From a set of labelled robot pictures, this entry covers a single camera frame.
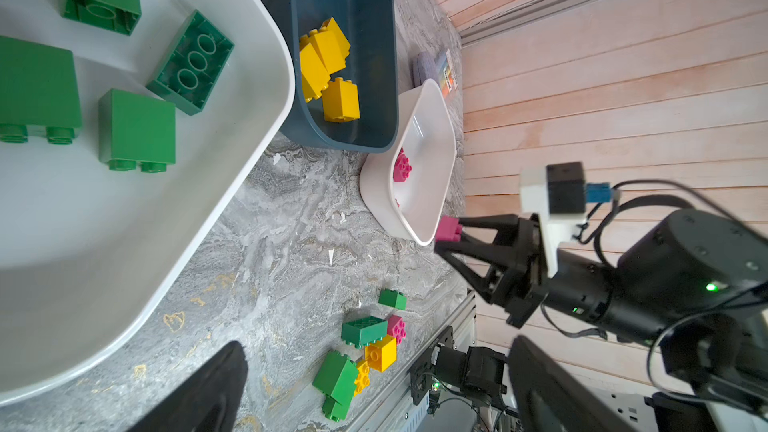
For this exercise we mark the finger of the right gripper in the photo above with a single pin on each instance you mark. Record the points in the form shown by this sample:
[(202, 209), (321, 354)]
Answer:
[(506, 228), (492, 287)]

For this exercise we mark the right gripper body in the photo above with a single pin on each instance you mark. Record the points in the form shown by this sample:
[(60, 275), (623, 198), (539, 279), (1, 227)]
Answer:
[(520, 283)]

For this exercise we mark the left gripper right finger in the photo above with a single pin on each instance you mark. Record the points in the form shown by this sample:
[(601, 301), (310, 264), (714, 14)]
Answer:
[(548, 398)]

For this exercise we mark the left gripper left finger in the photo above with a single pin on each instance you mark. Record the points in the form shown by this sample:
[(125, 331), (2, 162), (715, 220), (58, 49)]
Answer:
[(208, 400)]

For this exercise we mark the pink brick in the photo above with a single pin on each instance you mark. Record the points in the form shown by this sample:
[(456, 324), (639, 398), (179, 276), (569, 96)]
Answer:
[(449, 229), (396, 328), (402, 167)]

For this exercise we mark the small green brick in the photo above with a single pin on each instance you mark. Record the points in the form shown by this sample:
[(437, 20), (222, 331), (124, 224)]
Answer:
[(392, 298)]

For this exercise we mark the green brick front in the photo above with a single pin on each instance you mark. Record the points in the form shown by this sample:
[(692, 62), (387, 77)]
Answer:
[(334, 410)]

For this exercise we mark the small yellow brick front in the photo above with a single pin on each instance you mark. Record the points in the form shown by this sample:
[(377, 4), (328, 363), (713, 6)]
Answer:
[(362, 380)]

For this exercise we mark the long dark green brick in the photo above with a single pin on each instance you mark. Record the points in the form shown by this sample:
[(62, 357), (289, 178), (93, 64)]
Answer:
[(361, 332), (192, 65)]

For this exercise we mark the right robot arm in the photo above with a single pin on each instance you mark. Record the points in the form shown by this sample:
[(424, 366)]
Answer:
[(688, 290)]

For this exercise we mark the right white plastic bin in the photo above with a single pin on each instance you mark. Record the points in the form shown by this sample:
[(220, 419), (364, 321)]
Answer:
[(411, 210)]

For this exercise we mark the white plastic bin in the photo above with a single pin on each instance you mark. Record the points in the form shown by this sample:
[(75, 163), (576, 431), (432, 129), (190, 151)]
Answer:
[(411, 210), (88, 253)]

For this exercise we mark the colourful crayon pack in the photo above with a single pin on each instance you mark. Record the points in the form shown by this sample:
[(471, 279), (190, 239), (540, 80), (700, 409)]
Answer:
[(446, 73)]

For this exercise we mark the purple cloth pouch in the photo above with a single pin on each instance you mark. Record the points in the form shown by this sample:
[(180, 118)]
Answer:
[(423, 68)]

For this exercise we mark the left white plastic bin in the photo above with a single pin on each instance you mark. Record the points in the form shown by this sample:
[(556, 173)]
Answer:
[(88, 253)]

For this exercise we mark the teal plastic bin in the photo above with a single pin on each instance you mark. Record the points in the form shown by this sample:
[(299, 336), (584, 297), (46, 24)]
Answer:
[(369, 25)]

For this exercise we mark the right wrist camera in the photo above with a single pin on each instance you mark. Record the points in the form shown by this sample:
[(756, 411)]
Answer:
[(559, 194)]

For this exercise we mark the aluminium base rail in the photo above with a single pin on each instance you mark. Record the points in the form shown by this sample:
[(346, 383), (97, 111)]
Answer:
[(442, 409)]

